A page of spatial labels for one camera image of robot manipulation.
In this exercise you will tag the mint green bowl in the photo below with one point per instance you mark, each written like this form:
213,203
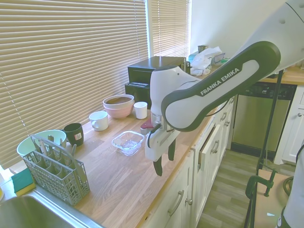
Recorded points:
25,148

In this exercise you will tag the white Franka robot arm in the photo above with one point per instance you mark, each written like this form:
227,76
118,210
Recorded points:
213,83

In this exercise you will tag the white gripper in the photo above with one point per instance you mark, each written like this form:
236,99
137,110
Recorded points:
159,147

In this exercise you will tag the black camera stand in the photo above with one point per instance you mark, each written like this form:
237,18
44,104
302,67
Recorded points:
271,114

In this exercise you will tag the wide beige window blind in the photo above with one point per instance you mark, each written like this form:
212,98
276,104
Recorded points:
71,59

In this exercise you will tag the wide white mug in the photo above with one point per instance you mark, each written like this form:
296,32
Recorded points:
101,121

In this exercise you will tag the small white cup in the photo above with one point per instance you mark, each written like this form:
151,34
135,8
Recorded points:
140,111

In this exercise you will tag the metal tin can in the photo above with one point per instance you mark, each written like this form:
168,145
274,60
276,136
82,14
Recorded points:
203,48

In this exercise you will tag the grey bowl with brown inside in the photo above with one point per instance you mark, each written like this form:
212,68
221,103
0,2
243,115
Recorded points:
118,106

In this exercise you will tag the stainless steel sink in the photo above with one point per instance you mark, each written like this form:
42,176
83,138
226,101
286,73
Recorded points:
35,213

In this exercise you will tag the metal cutlery piece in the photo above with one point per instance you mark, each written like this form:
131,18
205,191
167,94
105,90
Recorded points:
74,150

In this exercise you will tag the narrow beige window blind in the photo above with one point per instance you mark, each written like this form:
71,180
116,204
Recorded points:
171,28

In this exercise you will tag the dark green clamp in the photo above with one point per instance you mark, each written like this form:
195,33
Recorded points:
251,184

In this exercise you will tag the grey plastic cutlery basket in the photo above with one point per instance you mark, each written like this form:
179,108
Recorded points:
54,180

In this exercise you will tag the green and yellow sponge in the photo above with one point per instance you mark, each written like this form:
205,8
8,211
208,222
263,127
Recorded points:
22,181

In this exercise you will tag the white tall cabinet door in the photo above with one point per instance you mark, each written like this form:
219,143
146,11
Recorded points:
292,133

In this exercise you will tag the metal cabinet knob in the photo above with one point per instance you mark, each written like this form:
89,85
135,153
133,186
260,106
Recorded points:
189,201

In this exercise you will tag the black toaster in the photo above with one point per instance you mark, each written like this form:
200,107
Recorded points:
136,95

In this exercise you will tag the stainless steel dishwasher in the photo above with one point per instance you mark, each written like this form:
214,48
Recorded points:
251,118

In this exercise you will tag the black coffee machine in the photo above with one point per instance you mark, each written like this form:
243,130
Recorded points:
142,71

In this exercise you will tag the black cup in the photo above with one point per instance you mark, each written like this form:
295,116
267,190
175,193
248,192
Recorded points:
73,133

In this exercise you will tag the pink bowl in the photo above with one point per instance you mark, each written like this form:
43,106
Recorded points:
118,113

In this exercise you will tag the clear glass food container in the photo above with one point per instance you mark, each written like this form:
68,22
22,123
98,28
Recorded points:
128,142

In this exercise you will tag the white lower cabinet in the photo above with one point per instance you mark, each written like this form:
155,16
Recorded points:
206,180

